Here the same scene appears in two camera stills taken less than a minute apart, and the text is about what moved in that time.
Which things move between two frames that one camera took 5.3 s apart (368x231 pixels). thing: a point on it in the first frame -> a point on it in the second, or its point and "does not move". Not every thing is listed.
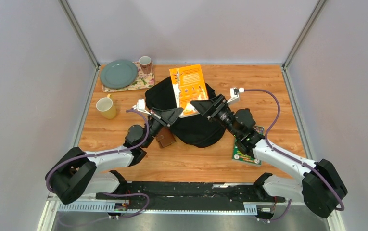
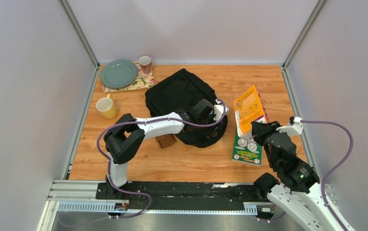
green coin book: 237,155 does not move
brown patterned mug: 146,64 does not move
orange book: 188,84 -> 249,108
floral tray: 143,81 does not move
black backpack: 196,130 does not move
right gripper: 211,108 -> 260,130
